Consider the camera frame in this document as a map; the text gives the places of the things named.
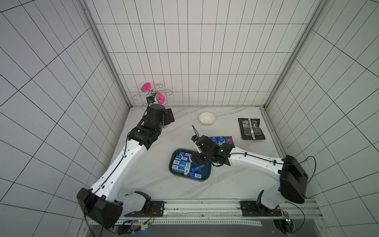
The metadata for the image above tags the pink cup lower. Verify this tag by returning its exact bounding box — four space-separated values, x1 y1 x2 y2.
156 92 166 105

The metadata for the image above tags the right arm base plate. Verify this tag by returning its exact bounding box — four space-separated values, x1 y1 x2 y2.
239 200 282 217

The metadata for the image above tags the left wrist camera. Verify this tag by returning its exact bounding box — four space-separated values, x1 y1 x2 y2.
147 96 156 104

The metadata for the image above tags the teal storage tray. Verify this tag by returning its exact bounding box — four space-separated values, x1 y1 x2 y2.
168 148 212 182

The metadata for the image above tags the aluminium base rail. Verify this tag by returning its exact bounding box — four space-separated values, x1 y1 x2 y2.
110 199 322 228

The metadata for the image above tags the pink cup upper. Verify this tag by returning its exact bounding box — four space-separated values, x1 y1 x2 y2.
141 83 151 92

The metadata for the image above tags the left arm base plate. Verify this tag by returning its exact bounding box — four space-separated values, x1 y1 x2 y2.
123 201 165 217

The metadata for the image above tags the blue white pocket tissue pack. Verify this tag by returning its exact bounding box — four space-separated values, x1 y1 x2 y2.
217 136 226 146

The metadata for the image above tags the blue red pocket tissue pack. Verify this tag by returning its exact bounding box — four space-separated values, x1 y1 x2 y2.
225 136 234 146

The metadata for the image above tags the chrome cup holder stand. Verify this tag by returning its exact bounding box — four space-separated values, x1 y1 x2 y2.
132 84 173 110

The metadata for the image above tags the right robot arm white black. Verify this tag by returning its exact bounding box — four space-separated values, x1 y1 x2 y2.
191 135 309 210

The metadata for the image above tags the black snack bag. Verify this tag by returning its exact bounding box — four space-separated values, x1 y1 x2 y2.
238 118 265 140

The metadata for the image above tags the blue tissue pack front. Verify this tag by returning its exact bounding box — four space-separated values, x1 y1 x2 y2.
188 172 202 180

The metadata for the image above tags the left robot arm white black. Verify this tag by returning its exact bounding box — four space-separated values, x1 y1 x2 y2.
77 104 175 229

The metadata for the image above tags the white bowl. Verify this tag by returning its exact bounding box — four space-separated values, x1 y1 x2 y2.
199 112 216 125

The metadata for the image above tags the pink cup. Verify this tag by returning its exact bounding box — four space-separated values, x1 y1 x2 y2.
141 83 151 92
156 92 166 105

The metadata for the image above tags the dark blue Tempo tissue pack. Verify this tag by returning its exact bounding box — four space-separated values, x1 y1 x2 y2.
191 165 205 173

